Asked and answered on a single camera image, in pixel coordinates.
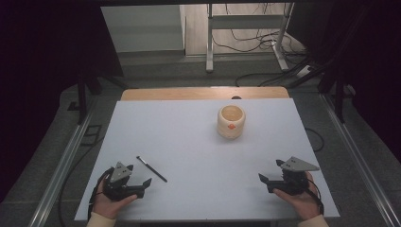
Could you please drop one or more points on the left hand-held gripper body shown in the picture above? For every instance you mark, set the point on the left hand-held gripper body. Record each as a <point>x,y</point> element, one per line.
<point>120,174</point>

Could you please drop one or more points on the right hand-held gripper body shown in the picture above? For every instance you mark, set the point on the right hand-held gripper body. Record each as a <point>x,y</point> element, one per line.
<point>294,183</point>

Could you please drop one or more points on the black pen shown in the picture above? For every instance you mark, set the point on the black pen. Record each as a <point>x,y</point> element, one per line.
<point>151,169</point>

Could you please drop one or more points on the cream cup with orange mark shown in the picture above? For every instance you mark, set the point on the cream cup with orange mark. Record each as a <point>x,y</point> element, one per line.
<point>225,125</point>

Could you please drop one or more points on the person's right hand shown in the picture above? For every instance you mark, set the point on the person's right hand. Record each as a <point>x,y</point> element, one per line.
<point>304,205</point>

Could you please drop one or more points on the person's left hand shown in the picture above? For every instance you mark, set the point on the person's left hand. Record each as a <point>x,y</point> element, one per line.
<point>107,206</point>

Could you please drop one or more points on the black stand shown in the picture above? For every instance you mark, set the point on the black stand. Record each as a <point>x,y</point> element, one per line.
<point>82,94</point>
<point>339,97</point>

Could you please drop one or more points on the wooden table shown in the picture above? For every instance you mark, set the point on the wooden table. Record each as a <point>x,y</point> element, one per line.
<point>176,94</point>

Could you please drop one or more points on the white power strip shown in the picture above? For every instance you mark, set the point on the white power strip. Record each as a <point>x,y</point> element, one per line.
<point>303,71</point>

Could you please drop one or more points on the dark curtain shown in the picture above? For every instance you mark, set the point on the dark curtain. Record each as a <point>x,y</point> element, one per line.
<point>41,78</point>
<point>372,63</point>

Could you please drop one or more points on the black square floor bracket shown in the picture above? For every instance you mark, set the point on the black square floor bracket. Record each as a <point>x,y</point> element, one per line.
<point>91,135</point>

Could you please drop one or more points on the aluminium floor rail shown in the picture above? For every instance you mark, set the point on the aluminium floor rail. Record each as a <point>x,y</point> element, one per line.
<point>60,176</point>
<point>359,157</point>

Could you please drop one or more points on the white wall panel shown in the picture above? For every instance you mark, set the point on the white wall panel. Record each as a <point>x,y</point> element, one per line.
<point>142,28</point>

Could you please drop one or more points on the white metal stand frame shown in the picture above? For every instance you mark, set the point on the white metal stand frame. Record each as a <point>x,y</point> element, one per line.
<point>209,38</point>

